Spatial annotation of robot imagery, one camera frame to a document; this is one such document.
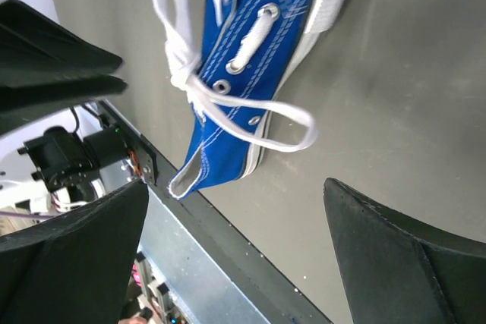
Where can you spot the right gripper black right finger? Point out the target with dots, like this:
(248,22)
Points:
(397,269)

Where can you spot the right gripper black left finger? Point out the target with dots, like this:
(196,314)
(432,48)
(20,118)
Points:
(74,268)

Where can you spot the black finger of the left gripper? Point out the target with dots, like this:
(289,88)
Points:
(46,68)

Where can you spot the blue sneaker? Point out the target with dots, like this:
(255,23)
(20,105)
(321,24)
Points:
(249,49)

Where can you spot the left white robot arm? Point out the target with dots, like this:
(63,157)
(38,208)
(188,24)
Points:
(55,172)

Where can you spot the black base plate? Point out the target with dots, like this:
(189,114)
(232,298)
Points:
(214,273)

